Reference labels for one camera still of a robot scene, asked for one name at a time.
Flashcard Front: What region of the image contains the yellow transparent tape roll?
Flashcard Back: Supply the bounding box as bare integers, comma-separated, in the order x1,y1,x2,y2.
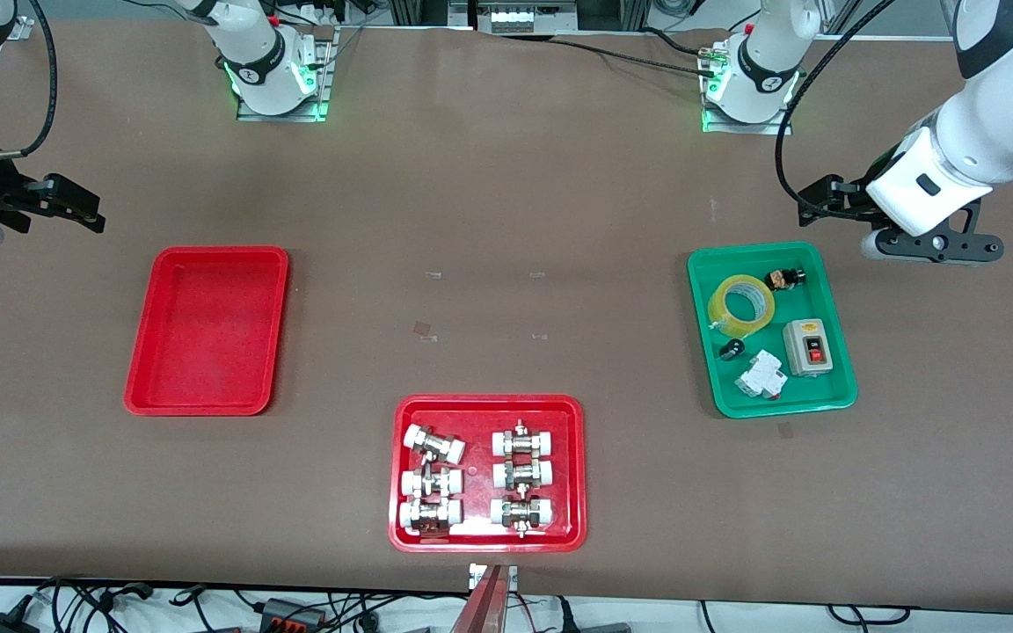
706,273,776,340

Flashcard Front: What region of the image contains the empty red plastic tray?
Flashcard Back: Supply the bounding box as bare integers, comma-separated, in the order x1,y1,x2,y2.
123,245,290,417

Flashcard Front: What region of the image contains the green plastic tray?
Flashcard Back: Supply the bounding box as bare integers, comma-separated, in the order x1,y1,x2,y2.
687,241,859,419

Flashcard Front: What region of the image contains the red tray holding fittings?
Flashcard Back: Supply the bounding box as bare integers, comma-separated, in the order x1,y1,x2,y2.
388,394,587,554

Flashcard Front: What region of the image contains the white circuit breaker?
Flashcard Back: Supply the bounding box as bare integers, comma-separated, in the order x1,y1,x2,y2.
732,349,790,402

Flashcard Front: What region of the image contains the brown table mat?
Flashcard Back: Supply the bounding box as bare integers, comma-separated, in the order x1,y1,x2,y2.
0,18,1013,616

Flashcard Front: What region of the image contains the white terminal block unit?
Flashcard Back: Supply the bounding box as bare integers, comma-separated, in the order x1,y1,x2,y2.
475,0,579,35

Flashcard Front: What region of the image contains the white metal pipe valve fitting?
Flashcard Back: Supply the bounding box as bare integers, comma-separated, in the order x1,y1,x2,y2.
489,494,556,538
492,457,555,491
399,466,464,500
397,498,464,538
492,419,558,458
403,424,467,465

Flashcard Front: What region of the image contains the black and orange connector box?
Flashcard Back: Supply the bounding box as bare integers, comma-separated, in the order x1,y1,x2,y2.
259,597,329,630

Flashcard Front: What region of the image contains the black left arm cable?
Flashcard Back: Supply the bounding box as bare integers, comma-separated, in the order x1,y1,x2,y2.
774,0,900,212

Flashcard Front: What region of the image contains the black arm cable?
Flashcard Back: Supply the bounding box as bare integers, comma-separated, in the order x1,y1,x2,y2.
0,0,60,161
774,0,900,212

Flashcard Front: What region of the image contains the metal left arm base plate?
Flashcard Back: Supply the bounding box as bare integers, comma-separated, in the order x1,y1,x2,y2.
701,40,795,135

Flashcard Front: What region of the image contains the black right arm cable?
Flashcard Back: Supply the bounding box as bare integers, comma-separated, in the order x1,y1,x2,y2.
0,0,60,161

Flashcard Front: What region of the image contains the grey push-button switch box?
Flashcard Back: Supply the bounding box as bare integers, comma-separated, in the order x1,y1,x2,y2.
781,317,851,378

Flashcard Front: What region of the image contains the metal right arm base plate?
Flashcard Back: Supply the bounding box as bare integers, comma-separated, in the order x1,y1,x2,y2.
236,25,338,123

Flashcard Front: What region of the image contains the black cable across table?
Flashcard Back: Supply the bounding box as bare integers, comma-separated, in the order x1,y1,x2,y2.
549,26,723,78

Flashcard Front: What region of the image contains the black floor cable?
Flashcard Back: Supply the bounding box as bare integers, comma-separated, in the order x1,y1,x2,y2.
826,604,914,629
30,576,157,616

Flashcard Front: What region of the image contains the aluminium camera mast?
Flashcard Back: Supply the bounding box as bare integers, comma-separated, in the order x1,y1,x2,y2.
449,563,519,633

